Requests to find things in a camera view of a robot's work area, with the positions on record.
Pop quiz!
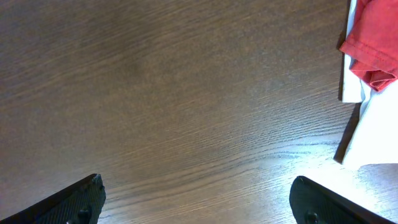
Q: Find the red t-shirt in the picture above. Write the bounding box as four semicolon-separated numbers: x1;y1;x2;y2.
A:
340;0;397;92

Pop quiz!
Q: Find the white garment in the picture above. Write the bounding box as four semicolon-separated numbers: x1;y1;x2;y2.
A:
342;0;397;169

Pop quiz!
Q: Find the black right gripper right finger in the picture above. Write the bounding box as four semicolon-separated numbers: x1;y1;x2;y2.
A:
289;175;394;224

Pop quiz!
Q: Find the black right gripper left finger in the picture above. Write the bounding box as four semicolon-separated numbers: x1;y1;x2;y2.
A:
1;174;106;224

